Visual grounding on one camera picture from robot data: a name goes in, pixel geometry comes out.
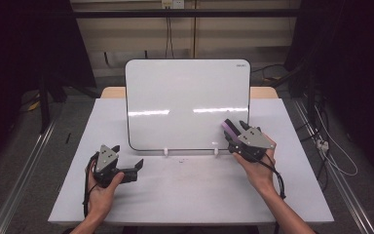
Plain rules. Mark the white plastic whiteboard stand clip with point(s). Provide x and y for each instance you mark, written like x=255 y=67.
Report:
x=216 y=152
x=166 y=152

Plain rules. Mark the person's right hand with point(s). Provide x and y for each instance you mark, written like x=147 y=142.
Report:
x=259 y=174

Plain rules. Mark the aluminium floor rail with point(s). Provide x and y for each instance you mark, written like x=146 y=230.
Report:
x=337 y=169
x=19 y=182

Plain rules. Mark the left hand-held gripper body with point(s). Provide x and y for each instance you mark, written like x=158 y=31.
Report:
x=105 y=161

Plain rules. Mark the black horizontal metal bar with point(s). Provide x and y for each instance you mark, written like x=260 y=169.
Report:
x=181 y=13

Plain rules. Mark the black metal stand post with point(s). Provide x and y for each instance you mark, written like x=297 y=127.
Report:
x=44 y=104

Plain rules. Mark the white wall outlet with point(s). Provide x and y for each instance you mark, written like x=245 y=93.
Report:
x=172 y=4

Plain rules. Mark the person's left hand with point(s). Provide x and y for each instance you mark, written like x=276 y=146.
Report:
x=100 y=200

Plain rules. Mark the wooden table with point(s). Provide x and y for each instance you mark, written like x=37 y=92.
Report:
x=113 y=93

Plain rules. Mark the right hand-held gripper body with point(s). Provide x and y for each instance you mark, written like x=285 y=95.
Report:
x=254 y=139

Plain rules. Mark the white whiteboard with dark rim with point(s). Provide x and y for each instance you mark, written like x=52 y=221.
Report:
x=188 y=97

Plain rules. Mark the purple whiteboard eraser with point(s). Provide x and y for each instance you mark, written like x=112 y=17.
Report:
x=229 y=130

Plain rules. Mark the black curtain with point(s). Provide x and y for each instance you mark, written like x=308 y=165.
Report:
x=354 y=65
x=19 y=65

